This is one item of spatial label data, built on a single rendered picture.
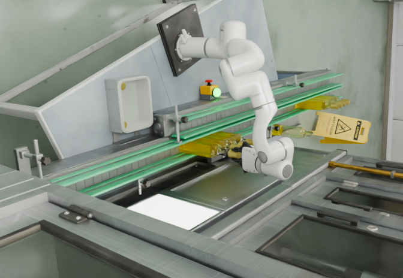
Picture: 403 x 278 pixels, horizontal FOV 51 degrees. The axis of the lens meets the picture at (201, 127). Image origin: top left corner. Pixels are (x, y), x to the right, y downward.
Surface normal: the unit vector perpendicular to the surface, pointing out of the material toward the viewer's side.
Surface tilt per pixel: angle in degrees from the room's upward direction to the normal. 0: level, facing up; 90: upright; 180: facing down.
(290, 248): 90
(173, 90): 0
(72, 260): 90
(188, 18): 2
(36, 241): 90
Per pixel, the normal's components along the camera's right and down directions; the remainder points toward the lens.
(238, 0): 0.77, 0.11
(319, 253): -0.05, -0.97
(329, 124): -0.37, -0.31
